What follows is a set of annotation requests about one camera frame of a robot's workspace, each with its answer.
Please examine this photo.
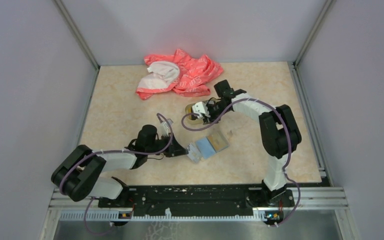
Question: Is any aluminium frame rail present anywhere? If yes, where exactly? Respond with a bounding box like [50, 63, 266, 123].
[49, 184, 349, 222]

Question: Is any pink patterned cloth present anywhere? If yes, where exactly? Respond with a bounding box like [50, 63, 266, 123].
[135, 48, 224, 100]

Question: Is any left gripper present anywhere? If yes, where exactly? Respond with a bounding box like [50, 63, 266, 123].
[146, 132, 189, 157]

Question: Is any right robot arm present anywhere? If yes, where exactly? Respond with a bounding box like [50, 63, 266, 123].
[203, 79, 302, 206]

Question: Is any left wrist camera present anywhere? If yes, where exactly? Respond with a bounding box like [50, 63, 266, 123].
[160, 118, 173, 138]

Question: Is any cream oval card tray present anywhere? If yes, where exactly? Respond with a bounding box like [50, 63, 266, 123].
[185, 97, 217, 125]

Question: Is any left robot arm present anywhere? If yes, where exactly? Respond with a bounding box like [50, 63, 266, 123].
[51, 124, 189, 207]

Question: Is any silver VIP credit card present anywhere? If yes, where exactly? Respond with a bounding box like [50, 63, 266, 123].
[187, 143, 202, 164]

